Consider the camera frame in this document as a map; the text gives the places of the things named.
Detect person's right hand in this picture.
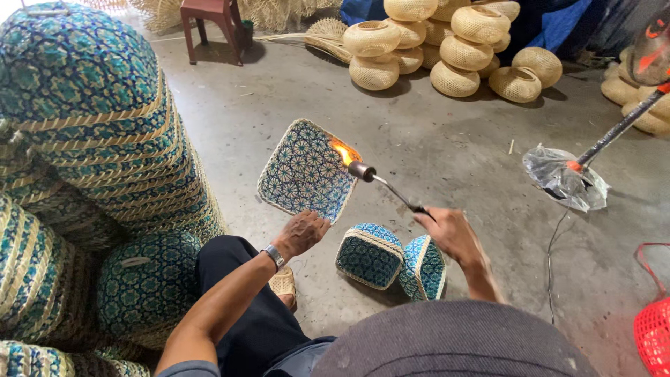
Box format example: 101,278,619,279
413,206,480,264

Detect person's left hand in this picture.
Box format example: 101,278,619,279
271,209,332,259

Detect blue woven square tray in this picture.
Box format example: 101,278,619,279
256,118,362,225

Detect black metal gas torch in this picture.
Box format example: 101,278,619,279
347,160,436,221

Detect blue woven square basket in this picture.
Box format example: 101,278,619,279
398,234,448,302
335,223,405,291

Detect silver wrist watch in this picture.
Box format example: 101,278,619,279
261,244,286,272

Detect tan woven sandal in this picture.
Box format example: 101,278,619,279
268,265,298,314

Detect person's black trouser leg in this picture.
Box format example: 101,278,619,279
195,235,337,377

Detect person's gray clothed knee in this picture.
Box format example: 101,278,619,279
310,299,601,377

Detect clear plastic bag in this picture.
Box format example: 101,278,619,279
522,145,611,213

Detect pile of natural bamboo lampshades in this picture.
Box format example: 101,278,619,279
343,0,564,104

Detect flat unfinished bamboo weave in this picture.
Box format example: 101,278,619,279
254,17,353,65

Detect heap of unfinished bamboo weaves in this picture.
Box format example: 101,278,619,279
79,0,344,35

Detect standing fan with black pole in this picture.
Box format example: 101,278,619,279
567,4,670,175

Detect stacks of blue woven baskets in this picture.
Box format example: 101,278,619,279
0,0,229,377

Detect red plastic stool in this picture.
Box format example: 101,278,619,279
180,0,245,67

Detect blue tarpaulin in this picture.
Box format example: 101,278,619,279
339,0,595,54

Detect heap of pale bamboo lampshades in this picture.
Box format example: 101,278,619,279
600,46,670,138

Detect red plastic mesh basket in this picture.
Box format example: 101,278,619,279
632,242,670,377

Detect black cable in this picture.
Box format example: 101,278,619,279
545,205,575,326

